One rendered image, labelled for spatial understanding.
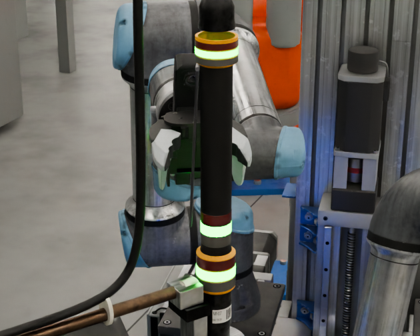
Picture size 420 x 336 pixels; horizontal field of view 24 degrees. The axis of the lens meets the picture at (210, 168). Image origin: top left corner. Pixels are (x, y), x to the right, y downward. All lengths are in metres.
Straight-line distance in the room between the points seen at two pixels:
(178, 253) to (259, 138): 0.55
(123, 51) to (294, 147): 0.42
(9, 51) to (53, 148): 0.66
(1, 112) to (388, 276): 4.61
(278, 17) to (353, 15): 3.06
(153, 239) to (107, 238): 2.75
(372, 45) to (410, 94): 0.13
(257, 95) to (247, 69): 0.08
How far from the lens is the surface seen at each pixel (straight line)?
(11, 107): 6.02
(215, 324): 1.08
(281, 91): 5.07
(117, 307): 1.02
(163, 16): 1.69
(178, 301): 1.05
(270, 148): 1.38
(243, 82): 1.52
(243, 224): 1.89
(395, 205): 1.48
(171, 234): 1.87
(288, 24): 4.95
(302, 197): 2.03
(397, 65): 1.91
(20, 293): 4.21
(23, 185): 5.24
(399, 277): 1.51
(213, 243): 1.04
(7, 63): 5.93
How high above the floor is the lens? 2.07
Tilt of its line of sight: 23 degrees down
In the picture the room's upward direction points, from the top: straight up
